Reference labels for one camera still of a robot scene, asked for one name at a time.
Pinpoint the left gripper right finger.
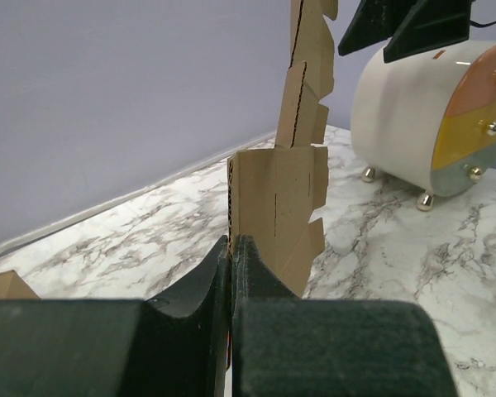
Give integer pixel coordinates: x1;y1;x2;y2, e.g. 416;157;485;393
231;236;458;396

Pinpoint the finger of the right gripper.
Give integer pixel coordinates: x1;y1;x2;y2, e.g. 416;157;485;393
384;0;471;63
338;0;417;56

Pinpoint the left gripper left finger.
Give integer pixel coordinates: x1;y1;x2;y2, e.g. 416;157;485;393
0;237;229;396

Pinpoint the small cardboard box left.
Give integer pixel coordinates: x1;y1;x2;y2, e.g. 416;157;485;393
0;270;40;300

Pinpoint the white round ceramic container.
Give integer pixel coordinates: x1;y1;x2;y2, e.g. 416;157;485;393
351;40;496;211

